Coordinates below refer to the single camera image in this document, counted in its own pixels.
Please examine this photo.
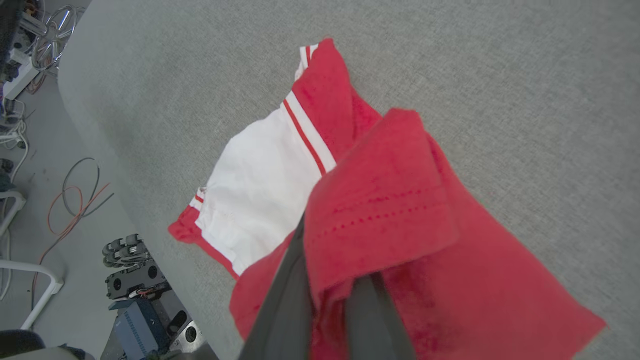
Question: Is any white metal tube frame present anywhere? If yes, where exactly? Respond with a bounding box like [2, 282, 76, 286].
[0, 190, 65, 331]

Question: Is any blue grey electronics box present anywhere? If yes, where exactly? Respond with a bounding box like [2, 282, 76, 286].
[109, 298, 171, 360]

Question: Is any white power strip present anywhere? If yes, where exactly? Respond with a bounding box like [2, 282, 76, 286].
[2, 50, 41, 101]

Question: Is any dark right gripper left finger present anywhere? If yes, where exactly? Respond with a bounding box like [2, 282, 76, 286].
[239, 212, 315, 360]

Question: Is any grey fabric sofa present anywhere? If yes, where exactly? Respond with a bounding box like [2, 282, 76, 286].
[57, 0, 640, 360]

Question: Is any dark padded seat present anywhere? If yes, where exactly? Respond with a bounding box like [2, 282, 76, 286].
[0, 329, 93, 360]

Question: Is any white floor cable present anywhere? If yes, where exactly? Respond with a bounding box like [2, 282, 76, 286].
[0, 100, 30, 183]

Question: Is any orange floor cable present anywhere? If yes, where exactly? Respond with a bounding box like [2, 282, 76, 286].
[31, 182, 112, 311]

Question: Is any robot mobile base with wheels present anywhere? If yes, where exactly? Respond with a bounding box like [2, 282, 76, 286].
[101, 233, 218, 360]

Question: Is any dark grey floor cable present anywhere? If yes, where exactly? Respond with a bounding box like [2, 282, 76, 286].
[61, 157, 115, 218]

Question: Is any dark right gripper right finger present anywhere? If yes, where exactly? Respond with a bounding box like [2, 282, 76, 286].
[344, 271, 417, 360]

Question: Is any red white Bulls jersey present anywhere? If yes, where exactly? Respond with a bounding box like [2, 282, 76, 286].
[167, 37, 608, 360]

